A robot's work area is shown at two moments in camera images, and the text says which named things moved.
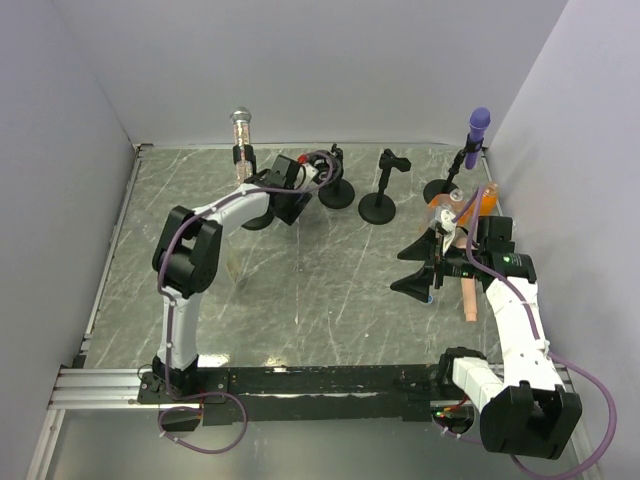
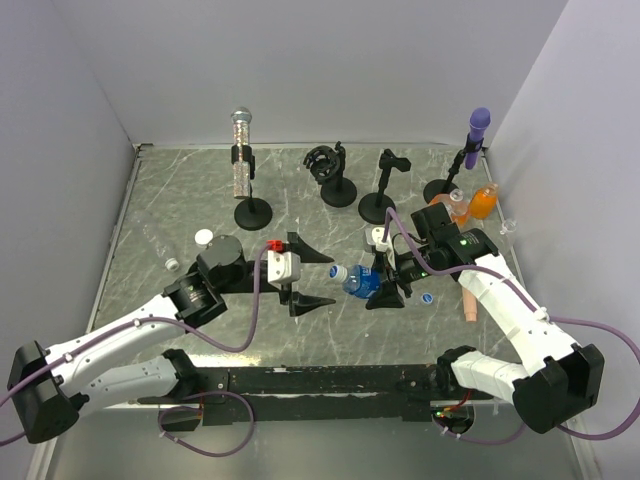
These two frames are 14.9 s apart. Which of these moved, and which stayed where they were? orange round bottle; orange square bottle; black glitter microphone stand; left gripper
Moved: left gripper
Stayed: orange square bottle; orange round bottle; black glitter microphone stand
